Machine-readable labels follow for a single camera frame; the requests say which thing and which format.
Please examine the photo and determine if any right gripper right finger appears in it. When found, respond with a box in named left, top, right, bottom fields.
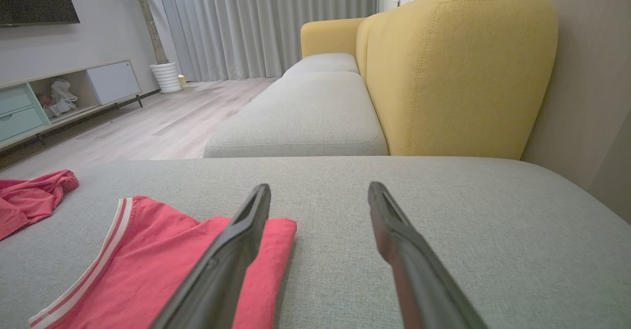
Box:
left=367, top=181, right=489, bottom=329

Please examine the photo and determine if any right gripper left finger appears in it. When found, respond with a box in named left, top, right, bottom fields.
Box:
left=150, top=183, right=272, bottom=329

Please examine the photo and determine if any red jersey striped trim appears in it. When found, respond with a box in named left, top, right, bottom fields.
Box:
left=29, top=196, right=297, bottom=329

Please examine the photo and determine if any red shorts white side panel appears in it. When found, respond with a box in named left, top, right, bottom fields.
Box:
left=0, top=170, right=80, bottom=241

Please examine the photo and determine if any grey sofa chaise cushion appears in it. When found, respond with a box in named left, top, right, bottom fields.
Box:
left=0, top=155, right=631, bottom=329

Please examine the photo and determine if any large grey sofa seat cushion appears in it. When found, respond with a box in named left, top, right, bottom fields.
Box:
left=204, top=71, right=389, bottom=158

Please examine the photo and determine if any white ribbed plant pot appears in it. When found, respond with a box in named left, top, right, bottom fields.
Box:
left=149, top=62, right=183, bottom=94

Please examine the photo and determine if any yellow sofa backrest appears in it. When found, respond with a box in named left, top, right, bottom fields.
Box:
left=356, top=0, right=559, bottom=160

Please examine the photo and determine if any white cabinet door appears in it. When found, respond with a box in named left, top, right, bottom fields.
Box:
left=86, top=61, right=141, bottom=106

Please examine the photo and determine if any small grey sofa seat cushion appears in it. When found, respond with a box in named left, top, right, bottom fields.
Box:
left=282, top=53, right=360, bottom=78

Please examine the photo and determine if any white toy in cabinet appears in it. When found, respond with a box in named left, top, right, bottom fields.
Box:
left=38, top=78, right=78, bottom=118

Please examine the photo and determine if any large teal cabinet drawer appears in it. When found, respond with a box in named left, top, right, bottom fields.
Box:
left=0, top=106, right=46, bottom=143

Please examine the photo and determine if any grey pleated curtain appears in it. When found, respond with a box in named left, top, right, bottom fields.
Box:
left=155, top=0, right=379, bottom=82

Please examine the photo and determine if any wooden tv cabinet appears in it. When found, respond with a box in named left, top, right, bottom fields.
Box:
left=0, top=59, right=143, bottom=152

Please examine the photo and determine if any yellow sofa armrest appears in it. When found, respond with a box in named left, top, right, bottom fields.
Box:
left=301, top=17, right=366, bottom=58

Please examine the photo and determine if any brown plant trunk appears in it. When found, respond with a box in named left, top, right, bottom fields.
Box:
left=129, top=0, right=169, bottom=66

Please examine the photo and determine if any small teal cabinet drawer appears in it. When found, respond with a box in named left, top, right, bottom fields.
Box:
left=0, top=85, right=35, bottom=116

